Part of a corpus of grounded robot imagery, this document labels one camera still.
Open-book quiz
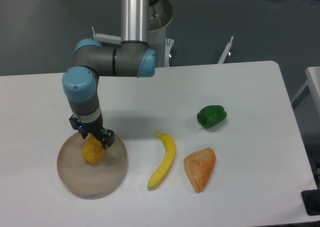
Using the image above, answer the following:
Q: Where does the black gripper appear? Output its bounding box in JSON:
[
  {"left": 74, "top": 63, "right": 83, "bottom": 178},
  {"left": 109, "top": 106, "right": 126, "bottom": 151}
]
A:
[{"left": 69, "top": 114, "right": 115, "bottom": 150}]

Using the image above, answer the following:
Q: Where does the yellow toy pepper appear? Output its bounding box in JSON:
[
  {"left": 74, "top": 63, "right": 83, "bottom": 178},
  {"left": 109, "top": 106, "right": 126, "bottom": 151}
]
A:
[{"left": 82, "top": 135, "right": 106, "bottom": 164}]

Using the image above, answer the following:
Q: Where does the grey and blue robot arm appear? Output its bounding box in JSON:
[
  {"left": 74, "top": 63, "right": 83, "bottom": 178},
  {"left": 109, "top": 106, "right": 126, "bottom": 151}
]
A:
[{"left": 62, "top": 0, "right": 156, "bottom": 149}]

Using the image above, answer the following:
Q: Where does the beige round plate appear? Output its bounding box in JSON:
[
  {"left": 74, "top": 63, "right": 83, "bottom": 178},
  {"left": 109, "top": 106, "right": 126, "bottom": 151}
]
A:
[{"left": 57, "top": 133, "right": 128, "bottom": 199}]

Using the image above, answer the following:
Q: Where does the green toy pepper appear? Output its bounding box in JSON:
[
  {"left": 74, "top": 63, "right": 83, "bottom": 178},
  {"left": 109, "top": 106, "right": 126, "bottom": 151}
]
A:
[{"left": 196, "top": 105, "right": 227, "bottom": 129}]

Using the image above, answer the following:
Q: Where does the yellow toy banana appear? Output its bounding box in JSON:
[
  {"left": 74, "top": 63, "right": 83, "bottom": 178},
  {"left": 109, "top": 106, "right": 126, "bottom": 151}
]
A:
[{"left": 147, "top": 131, "right": 176, "bottom": 190}]

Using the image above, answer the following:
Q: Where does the orange toy bread slice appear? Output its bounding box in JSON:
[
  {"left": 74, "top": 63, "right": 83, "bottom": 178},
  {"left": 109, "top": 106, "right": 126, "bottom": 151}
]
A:
[{"left": 183, "top": 147, "right": 217, "bottom": 193}]

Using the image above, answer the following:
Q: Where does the white side table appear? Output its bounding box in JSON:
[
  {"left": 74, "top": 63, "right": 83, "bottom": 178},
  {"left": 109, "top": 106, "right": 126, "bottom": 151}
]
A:
[{"left": 290, "top": 66, "right": 320, "bottom": 111}]

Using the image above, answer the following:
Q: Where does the black device at table edge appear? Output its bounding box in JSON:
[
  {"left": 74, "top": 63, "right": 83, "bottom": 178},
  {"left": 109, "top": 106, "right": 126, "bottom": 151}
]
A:
[{"left": 301, "top": 189, "right": 320, "bottom": 216}]

